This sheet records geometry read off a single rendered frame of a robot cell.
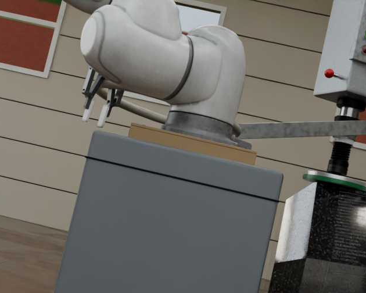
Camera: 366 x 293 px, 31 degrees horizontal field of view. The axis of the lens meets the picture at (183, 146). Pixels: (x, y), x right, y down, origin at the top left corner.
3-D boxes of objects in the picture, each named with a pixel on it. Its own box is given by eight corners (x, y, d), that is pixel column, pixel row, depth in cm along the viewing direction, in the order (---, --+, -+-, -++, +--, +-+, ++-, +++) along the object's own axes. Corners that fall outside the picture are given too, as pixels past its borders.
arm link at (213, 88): (248, 129, 150) (269, 38, 152) (182, 107, 141) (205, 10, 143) (209, 128, 164) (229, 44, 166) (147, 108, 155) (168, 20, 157)
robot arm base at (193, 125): (257, 154, 145) (263, 130, 145) (161, 130, 142) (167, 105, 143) (240, 158, 163) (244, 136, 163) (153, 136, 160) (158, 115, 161)
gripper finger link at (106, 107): (103, 104, 195) (106, 105, 195) (96, 126, 194) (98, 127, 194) (108, 104, 192) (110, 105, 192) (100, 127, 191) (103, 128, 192)
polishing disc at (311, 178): (290, 176, 231) (291, 166, 231) (338, 189, 240) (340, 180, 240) (329, 180, 211) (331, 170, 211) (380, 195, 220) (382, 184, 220)
